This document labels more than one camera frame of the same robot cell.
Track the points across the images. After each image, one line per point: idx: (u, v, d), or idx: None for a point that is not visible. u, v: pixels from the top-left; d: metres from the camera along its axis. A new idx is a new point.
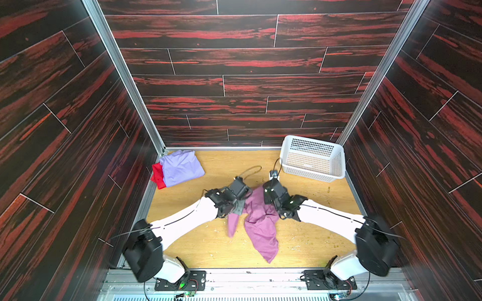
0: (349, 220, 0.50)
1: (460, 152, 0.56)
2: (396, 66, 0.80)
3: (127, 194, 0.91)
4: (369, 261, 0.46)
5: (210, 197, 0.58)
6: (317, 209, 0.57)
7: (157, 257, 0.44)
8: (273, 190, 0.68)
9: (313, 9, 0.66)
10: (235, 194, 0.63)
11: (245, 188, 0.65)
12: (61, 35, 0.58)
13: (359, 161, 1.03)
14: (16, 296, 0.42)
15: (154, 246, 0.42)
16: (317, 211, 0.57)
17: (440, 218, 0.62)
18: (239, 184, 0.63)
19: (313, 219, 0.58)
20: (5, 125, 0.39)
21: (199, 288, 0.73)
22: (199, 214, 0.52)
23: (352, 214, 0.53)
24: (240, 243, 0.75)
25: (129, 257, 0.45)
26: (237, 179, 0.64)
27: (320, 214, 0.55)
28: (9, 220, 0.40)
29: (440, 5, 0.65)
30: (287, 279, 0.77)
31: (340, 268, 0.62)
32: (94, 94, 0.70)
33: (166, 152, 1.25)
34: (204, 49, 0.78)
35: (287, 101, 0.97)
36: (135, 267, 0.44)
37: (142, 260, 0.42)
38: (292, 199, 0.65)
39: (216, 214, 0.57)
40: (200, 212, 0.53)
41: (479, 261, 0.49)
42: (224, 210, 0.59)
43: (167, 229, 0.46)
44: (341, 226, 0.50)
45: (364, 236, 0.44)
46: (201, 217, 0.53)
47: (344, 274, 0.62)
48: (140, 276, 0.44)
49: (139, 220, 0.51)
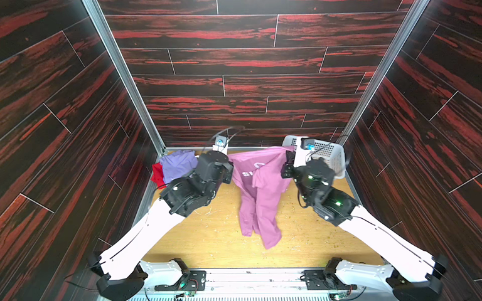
0: (417, 258, 0.41)
1: (460, 152, 0.56)
2: (396, 65, 0.80)
3: (127, 194, 0.91)
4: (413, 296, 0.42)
5: (166, 198, 0.42)
6: (376, 227, 0.44)
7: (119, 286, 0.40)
8: (313, 179, 0.46)
9: (313, 9, 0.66)
10: (203, 180, 0.43)
11: (216, 165, 0.43)
12: (61, 34, 0.58)
13: (359, 161, 1.03)
14: (16, 296, 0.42)
15: (108, 281, 0.38)
16: (376, 231, 0.44)
17: (440, 218, 0.62)
18: (204, 162, 0.41)
19: (362, 237, 0.46)
20: (5, 125, 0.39)
21: (199, 288, 0.73)
22: (153, 227, 0.40)
23: (419, 251, 0.42)
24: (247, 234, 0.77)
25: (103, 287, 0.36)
26: (202, 155, 0.43)
27: (377, 236, 0.43)
28: (9, 220, 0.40)
29: (439, 5, 0.66)
30: (287, 279, 0.77)
31: (349, 275, 0.60)
32: (94, 94, 0.70)
33: (166, 152, 1.25)
34: (204, 49, 0.78)
35: (287, 101, 0.97)
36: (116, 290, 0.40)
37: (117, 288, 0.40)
38: (339, 200, 0.48)
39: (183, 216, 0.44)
40: (154, 227, 0.40)
41: (479, 261, 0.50)
42: (191, 205, 0.43)
43: (117, 259, 0.39)
44: (401, 259, 0.42)
45: (431, 283, 0.38)
46: (159, 231, 0.42)
47: (349, 279, 0.61)
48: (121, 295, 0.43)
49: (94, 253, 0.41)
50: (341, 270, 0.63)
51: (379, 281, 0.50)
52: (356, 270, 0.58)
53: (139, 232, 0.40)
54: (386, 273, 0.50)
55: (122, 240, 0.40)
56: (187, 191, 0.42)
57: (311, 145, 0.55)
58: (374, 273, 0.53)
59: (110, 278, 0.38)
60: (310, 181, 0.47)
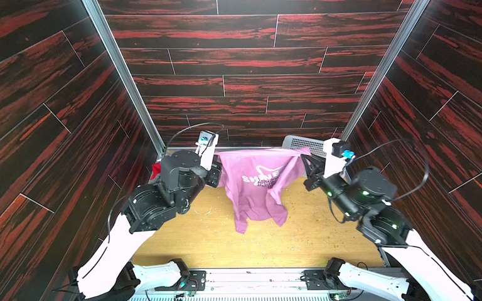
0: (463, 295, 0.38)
1: (460, 152, 0.56)
2: (396, 65, 0.80)
3: (127, 194, 0.91)
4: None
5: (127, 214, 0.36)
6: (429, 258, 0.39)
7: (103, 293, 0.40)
8: (367, 195, 0.37)
9: (313, 9, 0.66)
10: (169, 190, 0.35)
11: (182, 172, 0.35)
12: (61, 34, 0.58)
13: (359, 161, 1.03)
14: (16, 297, 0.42)
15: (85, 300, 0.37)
16: (429, 260, 0.39)
17: (440, 218, 0.62)
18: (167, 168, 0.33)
19: (407, 261, 0.41)
20: (5, 125, 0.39)
21: (199, 288, 0.73)
22: (117, 246, 0.36)
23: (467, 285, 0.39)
24: (241, 232, 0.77)
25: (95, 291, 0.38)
26: (164, 160, 0.34)
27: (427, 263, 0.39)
28: (9, 220, 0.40)
29: (440, 5, 0.65)
30: (287, 279, 0.77)
31: (352, 281, 0.61)
32: (94, 94, 0.70)
33: (166, 152, 1.25)
34: (204, 49, 0.78)
35: (287, 101, 0.97)
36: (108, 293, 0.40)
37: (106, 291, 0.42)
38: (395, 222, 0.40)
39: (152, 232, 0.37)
40: (118, 244, 0.36)
41: (479, 261, 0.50)
42: (155, 221, 0.36)
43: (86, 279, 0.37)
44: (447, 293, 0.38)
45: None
46: (129, 246, 0.38)
47: (350, 283, 0.62)
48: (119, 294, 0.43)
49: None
50: (346, 273, 0.63)
51: (390, 293, 0.51)
52: (365, 280, 0.57)
53: (104, 251, 0.36)
54: (401, 288, 0.49)
55: (93, 257, 0.37)
56: (147, 202, 0.35)
57: (351, 152, 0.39)
58: (388, 285, 0.52)
59: (85, 297, 0.37)
60: (361, 195, 0.38)
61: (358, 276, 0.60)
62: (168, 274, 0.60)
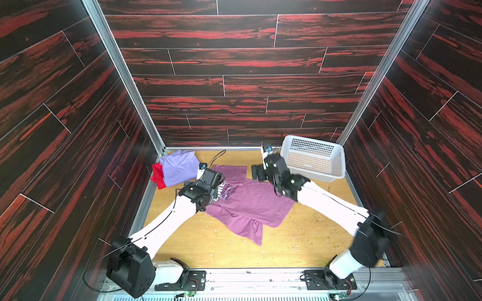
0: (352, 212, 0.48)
1: (460, 152, 0.56)
2: (396, 65, 0.80)
3: (127, 194, 0.91)
4: (361, 253, 0.47)
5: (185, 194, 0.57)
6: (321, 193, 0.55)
7: (146, 266, 0.43)
8: (273, 167, 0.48)
9: (313, 9, 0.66)
10: (208, 185, 0.63)
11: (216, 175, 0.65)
12: (61, 35, 0.58)
13: (359, 161, 1.03)
14: (16, 296, 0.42)
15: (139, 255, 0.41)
16: (322, 195, 0.54)
17: (439, 217, 0.62)
18: (209, 172, 0.63)
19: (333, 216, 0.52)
20: (5, 125, 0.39)
21: (199, 288, 0.73)
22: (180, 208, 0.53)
23: (355, 206, 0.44)
24: (259, 244, 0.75)
25: (118, 278, 0.43)
26: (207, 168, 0.64)
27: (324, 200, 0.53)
28: (9, 220, 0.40)
29: (439, 5, 0.66)
30: (287, 279, 0.77)
31: (338, 266, 0.62)
32: (94, 94, 0.70)
33: (166, 152, 1.25)
34: (204, 50, 0.78)
35: (287, 100, 0.97)
36: (127, 284, 0.42)
37: (132, 276, 0.41)
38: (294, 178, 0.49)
39: (196, 208, 0.58)
40: (179, 212, 0.52)
41: (479, 261, 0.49)
42: (203, 202, 0.59)
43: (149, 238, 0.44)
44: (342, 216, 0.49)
45: (364, 231, 0.44)
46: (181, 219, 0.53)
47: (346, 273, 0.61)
48: (135, 291, 0.43)
49: (117, 237, 0.43)
50: (333, 266, 0.64)
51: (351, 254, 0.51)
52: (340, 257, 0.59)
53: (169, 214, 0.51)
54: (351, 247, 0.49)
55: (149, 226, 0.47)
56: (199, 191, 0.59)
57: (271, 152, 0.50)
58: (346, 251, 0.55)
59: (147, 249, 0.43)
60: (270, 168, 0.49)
61: (335, 263, 0.63)
62: (171, 269, 0.60)
